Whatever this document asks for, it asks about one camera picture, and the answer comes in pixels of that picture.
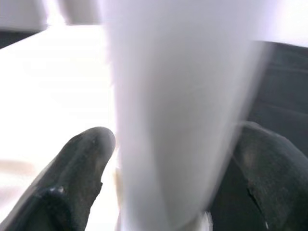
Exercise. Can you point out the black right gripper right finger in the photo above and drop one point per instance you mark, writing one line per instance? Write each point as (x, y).
(269, 187)

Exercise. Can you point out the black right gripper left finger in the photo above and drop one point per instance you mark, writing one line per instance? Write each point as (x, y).
(67, 183)

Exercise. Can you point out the white plastic children table top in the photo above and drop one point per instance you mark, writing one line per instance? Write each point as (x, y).
(60, 84)

